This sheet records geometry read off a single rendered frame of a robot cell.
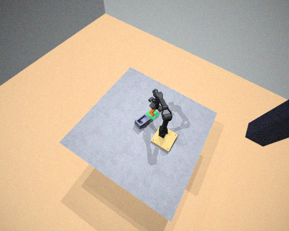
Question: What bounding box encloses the orange l-shaped part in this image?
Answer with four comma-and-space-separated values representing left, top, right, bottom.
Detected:
149, 109, 156, 116

